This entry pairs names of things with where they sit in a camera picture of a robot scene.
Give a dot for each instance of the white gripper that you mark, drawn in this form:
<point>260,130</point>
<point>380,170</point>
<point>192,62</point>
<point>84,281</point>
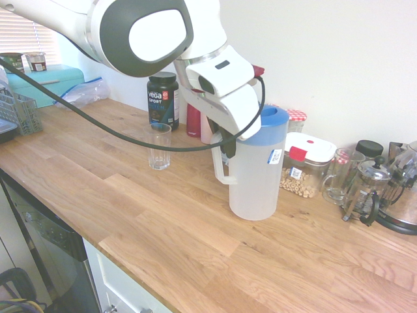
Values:
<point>228,107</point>

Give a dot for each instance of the translucent pitcher with blue lid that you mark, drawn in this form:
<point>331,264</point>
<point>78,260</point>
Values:
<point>254,182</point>

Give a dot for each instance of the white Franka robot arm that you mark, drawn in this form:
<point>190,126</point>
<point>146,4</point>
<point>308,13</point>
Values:
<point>114,32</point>

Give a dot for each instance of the dark red water bottle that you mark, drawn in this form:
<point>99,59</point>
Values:
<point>193,124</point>

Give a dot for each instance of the black Vega protein tub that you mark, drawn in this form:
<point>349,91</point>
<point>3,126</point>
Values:
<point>163,107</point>

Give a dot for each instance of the clear faceted drinking glass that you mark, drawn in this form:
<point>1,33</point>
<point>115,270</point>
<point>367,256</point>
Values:
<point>158,159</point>

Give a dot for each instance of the jar with red checkered lid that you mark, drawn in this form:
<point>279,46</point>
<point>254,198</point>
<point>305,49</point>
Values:
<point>297,115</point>

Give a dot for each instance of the cereal container with white lid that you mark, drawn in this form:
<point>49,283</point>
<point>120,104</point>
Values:
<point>309,153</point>

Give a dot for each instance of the clear glass mug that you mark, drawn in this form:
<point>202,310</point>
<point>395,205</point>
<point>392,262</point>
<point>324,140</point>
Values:
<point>339,182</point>

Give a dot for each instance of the clear plastic zip bag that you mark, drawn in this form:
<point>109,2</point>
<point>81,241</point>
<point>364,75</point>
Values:
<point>84,94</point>

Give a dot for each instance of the glass jar with black lid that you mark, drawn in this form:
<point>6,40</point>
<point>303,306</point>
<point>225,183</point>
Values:
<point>369,148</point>

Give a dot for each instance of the glass French press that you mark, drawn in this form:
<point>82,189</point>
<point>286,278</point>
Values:
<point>368,192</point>

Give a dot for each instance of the teal bread box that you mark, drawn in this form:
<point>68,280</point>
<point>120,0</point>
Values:
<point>49,84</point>

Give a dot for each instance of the stainless steel electric kettle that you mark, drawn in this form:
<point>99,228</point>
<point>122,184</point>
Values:
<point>404,208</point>

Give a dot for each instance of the grey plastic cutlery basket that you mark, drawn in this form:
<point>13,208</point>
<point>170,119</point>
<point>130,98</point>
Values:
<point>26,114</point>

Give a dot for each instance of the stainless steel dishwasher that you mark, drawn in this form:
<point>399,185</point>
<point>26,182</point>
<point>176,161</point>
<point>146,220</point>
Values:
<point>49,234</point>

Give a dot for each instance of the white and maroon cup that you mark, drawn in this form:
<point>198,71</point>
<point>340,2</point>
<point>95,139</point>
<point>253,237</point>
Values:
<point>36,62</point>

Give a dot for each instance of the black dish tray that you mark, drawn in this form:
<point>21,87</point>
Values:
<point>6,133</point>

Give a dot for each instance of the dark green oats cup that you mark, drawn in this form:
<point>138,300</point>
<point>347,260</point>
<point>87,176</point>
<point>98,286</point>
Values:
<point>11,63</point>

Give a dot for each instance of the white window blind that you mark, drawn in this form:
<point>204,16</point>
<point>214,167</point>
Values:
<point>19,36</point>

